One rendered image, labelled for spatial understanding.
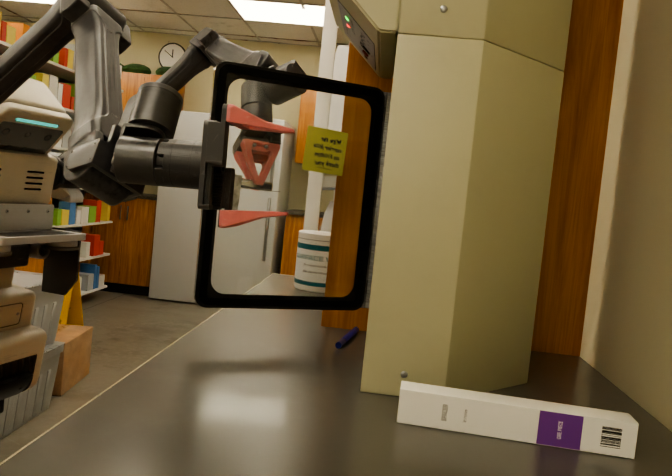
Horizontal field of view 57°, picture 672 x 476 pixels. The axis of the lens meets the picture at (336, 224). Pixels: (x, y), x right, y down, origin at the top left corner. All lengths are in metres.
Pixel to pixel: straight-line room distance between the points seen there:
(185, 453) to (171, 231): 5.43
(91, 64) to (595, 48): 0.86
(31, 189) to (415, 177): 1.04
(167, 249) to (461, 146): 5.35
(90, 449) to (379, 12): 0.60
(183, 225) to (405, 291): 5.24
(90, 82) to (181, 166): 0.25
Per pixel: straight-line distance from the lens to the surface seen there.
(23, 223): 1.57
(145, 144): 0.76
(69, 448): 0.66
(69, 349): 3.62
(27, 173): 1.59
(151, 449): 0.65
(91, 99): 0.91
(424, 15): 0.85
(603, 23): 1.29
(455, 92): 0.83
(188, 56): 1.63
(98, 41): 1.02
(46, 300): 3.19
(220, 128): 0.72
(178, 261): 6.04
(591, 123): 1.25
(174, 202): 6.02
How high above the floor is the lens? 1.20
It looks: 3 degrees down
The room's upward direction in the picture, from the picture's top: 6 degrees clockwise
